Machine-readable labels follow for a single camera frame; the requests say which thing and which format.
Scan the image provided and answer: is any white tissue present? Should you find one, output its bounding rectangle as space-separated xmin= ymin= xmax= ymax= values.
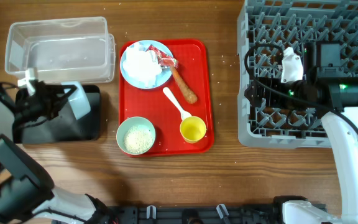
xmin=122 ymin=42 xmax=162 ymax=89

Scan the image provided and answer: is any white plastic spoon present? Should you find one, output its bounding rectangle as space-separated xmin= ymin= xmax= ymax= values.
xmin=163 ymin=87 xmax=191 ymax=121

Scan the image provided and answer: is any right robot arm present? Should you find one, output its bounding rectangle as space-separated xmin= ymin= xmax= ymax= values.
xmin=244 ymin=42 xmax=358 ymax=223

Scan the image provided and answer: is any red serving tray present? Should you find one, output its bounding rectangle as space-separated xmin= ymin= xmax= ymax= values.
xmin=118 ymin=39 xmax=214 ymax=157

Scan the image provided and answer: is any black plastic tray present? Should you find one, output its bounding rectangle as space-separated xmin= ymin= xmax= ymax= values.
xmin=13 ymin=85 xmax=101 ymax=144

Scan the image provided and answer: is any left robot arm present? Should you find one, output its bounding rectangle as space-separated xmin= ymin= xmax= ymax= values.
xmin=0 ymin=80 xmax=119 ymax=223

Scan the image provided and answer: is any light blue bowl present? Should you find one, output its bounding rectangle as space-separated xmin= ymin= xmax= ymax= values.
xmin=61 ymin=82 xmax=91 ymax=120

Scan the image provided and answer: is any light blue plate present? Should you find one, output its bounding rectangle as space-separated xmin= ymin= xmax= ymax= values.
xmin=120 ymin=40 xmax=173 ymax=90

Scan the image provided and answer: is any red snack wrapper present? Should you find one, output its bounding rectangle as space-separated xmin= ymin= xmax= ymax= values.
xmin=147 ymin=45 xmax=178 ymax=68

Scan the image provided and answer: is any clear plastic bin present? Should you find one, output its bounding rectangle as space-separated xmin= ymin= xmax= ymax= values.
xmin=4 ymin=17 xmax=116 ymax=83

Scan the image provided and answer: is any yellow plastic cup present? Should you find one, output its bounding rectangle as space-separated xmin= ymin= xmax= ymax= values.
xmin=180 ymin=116 xmax=207 ymax=144

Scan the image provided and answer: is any green bowl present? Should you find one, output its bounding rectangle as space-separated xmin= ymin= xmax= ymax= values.
xmin=116 ymin=116 xmax=156 ymax=156

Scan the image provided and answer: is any white rice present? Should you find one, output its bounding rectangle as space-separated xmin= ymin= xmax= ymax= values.
xmin=124 ymin=125 xmax=154 ymax=154

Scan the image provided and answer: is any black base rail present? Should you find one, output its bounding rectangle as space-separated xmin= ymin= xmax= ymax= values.
xmin=107 ymin=204 xmax=328 ymax=224

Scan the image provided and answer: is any grey dishwasher rack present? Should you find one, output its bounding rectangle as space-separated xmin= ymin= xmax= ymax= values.
xmin=237 ymin=0 xmax=358 ymax=149

